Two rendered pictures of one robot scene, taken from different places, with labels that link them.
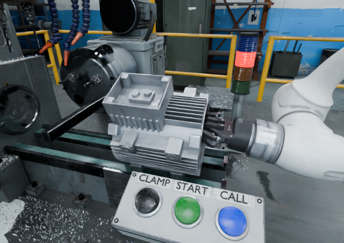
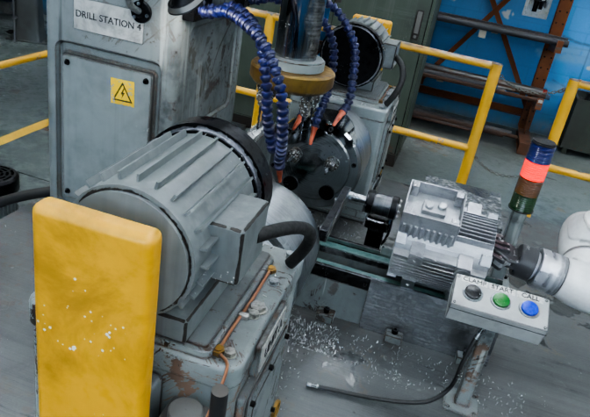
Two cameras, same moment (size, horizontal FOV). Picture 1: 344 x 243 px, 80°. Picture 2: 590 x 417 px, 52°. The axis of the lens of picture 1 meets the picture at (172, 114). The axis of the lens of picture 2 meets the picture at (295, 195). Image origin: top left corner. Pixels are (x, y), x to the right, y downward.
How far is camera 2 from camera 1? 0.93 m
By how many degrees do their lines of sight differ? 3
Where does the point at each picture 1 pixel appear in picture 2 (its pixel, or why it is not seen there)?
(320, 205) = not seen: outside the picture
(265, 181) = not seen: hidden behind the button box
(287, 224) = (557, 368)
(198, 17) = not seen: outside the picture
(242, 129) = (529, 255)
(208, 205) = (514, 299)
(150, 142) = (438, 256)
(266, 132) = (552, 262)
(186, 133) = (476, 252)
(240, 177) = not seen: hidden behind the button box
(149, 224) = (477, 305)
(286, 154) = (568, 285)
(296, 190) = (573, 341)
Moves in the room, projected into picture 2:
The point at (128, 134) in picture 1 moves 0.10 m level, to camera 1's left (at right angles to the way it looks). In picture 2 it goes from (416, 245) to (370, 239)
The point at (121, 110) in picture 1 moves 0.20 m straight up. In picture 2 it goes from (420, 221) to (445, 131)
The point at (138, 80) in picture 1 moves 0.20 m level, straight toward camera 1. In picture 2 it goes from (428, 189) to (464, 236)
